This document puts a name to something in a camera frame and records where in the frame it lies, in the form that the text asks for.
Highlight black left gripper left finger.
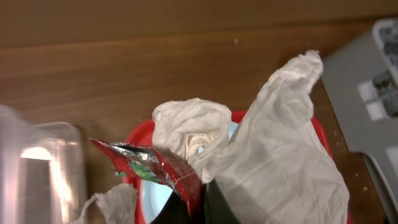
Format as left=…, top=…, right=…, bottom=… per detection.
left=151, top=192, right=190, bottom=224

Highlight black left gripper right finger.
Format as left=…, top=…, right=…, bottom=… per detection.
left=203, top=180, right=241, bottom=224

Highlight red foil snack wrapper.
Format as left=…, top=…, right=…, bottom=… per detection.
left=90, top=139, right=203, bottom=223

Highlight white paper napkin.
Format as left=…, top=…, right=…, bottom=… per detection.
left=70, top=49, right=350, bottom=224

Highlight clear plastic waste bin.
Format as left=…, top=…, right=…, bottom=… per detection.
left=1, top=105, right=87, bottom=223

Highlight grey dishwasher rack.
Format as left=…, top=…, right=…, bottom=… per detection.
left=322, top=18, right=397, bottom=223

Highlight large light blue plate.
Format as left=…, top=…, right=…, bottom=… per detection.
left=139, top=120, right=238, bottom=223

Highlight red plastic serving tray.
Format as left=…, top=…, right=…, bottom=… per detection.
left=123, top=111, right=333, bottom=224

